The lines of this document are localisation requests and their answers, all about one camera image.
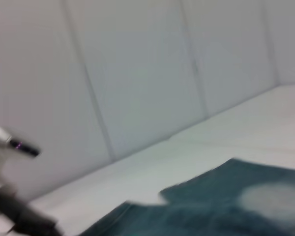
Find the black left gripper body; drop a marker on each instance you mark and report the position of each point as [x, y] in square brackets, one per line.
[22, 214]

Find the blue denim shorts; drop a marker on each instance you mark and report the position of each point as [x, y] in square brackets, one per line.
[223, 204]

